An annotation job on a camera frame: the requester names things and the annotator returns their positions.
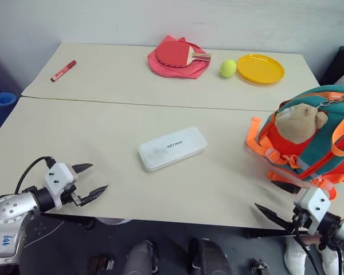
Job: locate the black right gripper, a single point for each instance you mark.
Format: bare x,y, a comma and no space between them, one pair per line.
300,222

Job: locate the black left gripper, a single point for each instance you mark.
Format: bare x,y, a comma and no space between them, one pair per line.
68,197

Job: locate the orange and teal backpack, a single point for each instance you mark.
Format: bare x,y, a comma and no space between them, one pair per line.
318,156

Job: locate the white rectangular case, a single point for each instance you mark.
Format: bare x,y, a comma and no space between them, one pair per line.
172,149

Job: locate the white shoe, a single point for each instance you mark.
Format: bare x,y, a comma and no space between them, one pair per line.
295,257
329,262

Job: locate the dark rounded shape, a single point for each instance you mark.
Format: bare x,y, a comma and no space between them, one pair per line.
209,257

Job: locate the grey rounded shape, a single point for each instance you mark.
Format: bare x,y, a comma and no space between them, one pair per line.
139,257

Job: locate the red marker pen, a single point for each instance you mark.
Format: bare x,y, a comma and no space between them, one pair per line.
63,71

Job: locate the blue rolled mat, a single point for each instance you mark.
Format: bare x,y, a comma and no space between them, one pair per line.
1,100

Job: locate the yellow plastic plate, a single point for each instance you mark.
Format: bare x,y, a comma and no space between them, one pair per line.
260,68

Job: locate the pink fabric paddle cover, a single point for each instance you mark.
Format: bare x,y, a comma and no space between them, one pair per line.
175,72

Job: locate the yellow-green tennis ball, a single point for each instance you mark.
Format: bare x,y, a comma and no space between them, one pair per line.
228,68

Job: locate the black chair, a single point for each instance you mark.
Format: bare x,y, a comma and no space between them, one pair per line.
339,61

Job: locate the red table tennis paddle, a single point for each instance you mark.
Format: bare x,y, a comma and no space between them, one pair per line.
172,53

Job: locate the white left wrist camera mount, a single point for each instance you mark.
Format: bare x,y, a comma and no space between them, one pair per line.
58,175

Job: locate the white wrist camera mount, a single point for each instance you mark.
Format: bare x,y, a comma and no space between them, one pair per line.
315,201
58,175

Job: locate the black table frame bar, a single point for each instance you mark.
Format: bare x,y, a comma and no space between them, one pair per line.
269,233

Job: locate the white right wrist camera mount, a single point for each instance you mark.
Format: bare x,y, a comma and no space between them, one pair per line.
315,201

